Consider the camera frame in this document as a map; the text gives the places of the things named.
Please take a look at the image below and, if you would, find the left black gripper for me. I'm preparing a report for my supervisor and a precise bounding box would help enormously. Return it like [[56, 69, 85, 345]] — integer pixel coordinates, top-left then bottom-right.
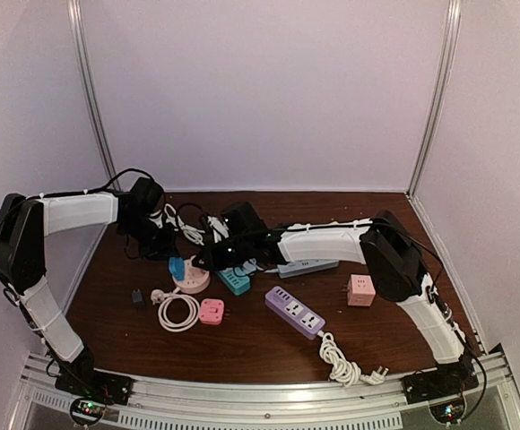
[[119, 215, 180, 262]]

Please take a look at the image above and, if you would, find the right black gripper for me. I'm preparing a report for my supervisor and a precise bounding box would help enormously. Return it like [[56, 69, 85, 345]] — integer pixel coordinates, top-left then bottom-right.
[[194, 236, 254, 271]]

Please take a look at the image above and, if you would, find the blue-grey power strip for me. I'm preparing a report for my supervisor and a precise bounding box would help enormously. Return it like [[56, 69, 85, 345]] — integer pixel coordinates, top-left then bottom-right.
[[277, 260, 339, 279]]

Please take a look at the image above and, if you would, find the blue plug adapter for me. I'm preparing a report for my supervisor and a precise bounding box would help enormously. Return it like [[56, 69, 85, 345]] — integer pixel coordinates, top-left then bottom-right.
[[169, 257, 185, 281]]

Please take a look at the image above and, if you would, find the small dark plug charger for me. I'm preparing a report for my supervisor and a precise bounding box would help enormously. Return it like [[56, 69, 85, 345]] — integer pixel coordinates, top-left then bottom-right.
[[131, 289, 145, 309]]

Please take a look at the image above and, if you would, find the purple power strip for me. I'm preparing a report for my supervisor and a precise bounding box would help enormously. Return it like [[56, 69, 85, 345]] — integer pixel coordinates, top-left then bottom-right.
[[264, 286, 325, 340]]

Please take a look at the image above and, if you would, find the pink square plug adapter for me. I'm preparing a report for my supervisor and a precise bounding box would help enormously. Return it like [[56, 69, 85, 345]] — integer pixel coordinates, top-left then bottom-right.
[[198, 298, 230, 326]]

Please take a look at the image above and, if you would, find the pink cube socket adapter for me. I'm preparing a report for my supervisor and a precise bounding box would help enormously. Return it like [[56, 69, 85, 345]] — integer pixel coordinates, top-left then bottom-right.
[[345, 274, 376, 307]]

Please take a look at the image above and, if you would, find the teal power strip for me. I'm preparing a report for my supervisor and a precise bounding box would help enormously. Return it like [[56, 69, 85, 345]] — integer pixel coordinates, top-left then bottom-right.
[[216, 268, 251, 297]]

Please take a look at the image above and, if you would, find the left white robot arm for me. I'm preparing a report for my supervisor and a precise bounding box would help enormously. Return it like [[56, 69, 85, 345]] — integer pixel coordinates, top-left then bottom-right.
[[0, 191, 178, 364]]

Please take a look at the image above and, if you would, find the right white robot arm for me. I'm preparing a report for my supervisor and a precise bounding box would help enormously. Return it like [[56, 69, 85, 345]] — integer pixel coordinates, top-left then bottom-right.
[[194, 211, 467, 396]]

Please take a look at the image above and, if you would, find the light blue bundled cord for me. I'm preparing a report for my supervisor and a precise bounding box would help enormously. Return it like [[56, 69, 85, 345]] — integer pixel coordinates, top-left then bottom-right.
[[241, 258, 283, 275]]

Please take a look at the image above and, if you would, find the white cord of teal strip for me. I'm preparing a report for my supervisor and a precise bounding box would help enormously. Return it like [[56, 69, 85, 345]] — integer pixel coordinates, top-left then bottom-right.
[[164, 202, 225, 245]]

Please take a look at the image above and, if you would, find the white coiled cord left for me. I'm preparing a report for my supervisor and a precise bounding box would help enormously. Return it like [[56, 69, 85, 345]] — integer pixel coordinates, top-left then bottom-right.
[[151, 286, 202, 333]]

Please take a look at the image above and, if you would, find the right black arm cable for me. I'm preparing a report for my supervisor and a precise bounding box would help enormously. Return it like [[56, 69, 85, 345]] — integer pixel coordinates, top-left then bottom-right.
[[177, 203, 488, 373]]

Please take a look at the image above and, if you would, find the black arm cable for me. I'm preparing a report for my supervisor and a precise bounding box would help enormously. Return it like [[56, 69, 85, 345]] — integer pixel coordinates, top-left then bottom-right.
[[177, 203, 488, 373], [0, 168, 162, 305]]

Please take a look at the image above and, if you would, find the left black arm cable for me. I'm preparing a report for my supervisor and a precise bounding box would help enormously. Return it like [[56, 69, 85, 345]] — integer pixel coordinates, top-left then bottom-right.
[[0, 168, 162, 305]]

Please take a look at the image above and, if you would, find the white bundled power cord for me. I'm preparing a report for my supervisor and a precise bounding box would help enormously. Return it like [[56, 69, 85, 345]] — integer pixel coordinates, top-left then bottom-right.
[[318, 330, 389, 389]]

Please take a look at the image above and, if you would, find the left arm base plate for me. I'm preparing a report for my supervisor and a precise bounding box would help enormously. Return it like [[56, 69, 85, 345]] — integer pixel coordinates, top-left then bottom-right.
[[55, 366, 133, 406]]

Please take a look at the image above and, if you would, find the aluminium front rail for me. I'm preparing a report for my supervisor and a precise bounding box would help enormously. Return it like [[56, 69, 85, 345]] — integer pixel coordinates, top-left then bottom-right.
[[5, 353, 520, 429]]

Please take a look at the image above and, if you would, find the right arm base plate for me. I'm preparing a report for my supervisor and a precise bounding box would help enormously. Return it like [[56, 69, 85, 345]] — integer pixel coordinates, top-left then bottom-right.
[[402, 363, 479, 404]]

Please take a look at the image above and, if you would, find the left aluminium corner post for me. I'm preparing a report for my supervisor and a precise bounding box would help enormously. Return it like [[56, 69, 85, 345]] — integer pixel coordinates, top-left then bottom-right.
[[66, 0, 117, 178]]

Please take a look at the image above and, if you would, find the aluminium corner post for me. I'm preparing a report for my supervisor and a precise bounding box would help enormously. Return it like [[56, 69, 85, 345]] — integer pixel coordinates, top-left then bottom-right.
[[66, 0, 117, 178], [406, 0, 463, 199]]

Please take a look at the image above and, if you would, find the right aluminium corner post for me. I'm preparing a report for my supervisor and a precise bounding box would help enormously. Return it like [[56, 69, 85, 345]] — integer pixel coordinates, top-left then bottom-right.
[[406, 0, 463, 199]]

